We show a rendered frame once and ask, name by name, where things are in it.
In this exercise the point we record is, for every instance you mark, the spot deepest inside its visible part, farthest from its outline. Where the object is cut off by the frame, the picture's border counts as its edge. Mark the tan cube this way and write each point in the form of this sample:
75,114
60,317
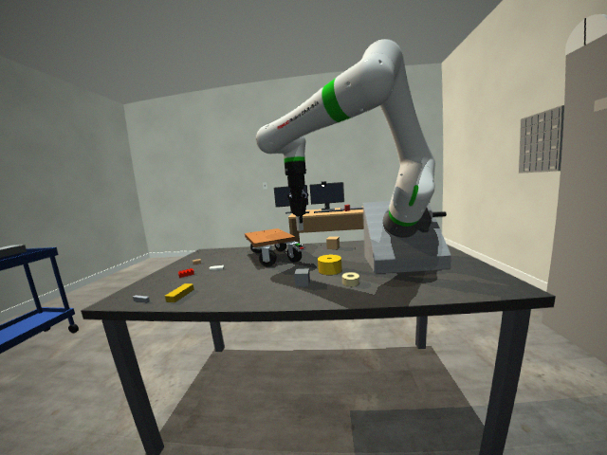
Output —
333,242

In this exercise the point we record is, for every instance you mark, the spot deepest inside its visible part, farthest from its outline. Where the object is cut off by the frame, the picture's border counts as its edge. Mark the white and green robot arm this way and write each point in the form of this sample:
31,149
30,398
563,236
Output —
367,85

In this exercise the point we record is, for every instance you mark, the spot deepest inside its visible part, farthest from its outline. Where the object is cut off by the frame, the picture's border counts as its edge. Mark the yellow rectangular bar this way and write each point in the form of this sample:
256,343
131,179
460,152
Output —
179,293

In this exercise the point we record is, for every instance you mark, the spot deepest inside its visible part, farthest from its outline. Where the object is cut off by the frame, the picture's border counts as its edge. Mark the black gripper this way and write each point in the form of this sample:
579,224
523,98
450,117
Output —
297,198

